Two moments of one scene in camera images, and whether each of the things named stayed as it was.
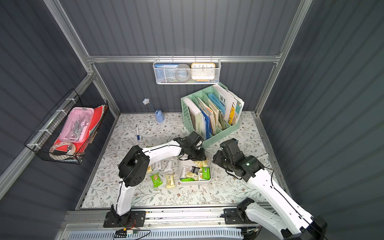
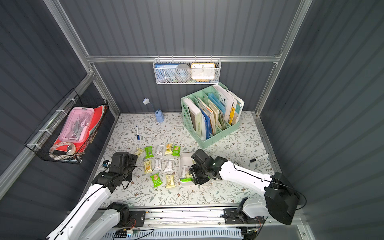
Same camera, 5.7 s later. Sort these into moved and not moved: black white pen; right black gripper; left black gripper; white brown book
Moved: right black gripper; left black gripper
Not moved: white brown book; black white pen
